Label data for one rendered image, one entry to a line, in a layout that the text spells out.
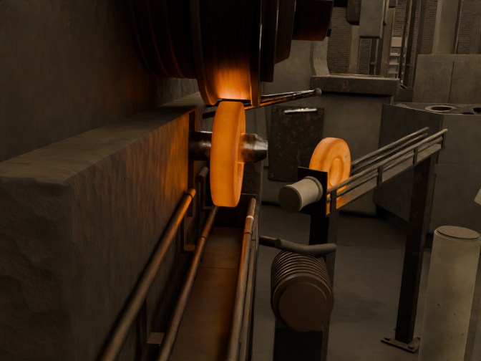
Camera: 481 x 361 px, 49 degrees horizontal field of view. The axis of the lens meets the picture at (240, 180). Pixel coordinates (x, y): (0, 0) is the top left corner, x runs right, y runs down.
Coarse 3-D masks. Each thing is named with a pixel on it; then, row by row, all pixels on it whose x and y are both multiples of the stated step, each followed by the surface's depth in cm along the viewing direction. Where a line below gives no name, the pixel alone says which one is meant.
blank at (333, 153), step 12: (324, 144) 119; (336, 144) 120; (312, 156) 118; (324, 156) 117; (336, 156) 121; (348, 156) 126; (312, 168) 118; (324, 168) 117; (336, 168) 126; (348, 168) 127; (336, 180) 125
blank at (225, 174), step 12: (228, 108) 73; (240, 108) 74; (216, 120) 72; (228, 120) 71; (240, 120) 75; (216, 132) 71; (228, 132) 71; (240, 132) 78; (216, 144) 70; (228, 144) 70; (216, 156) 70; (228, 156) 70; (216, 168) 71; (228, 168) 70; (240, 168) 81; (216, 180) 71; (228, 180) 71; (240, 180) 81; (216, 192) 73; (228, 192) 72; (216, 204) 76; (228, 204) 75
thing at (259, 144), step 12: (192, 132) 77; (204, 132) 77; (192, 144) 76; (204, 144) 76; (240, 144) 75; (252, 144) 75; (264, 144) 76; (192, 156) 76; (204, 156) 76; (240, 156) 76; (252, 156) 76; (264, 156) 77
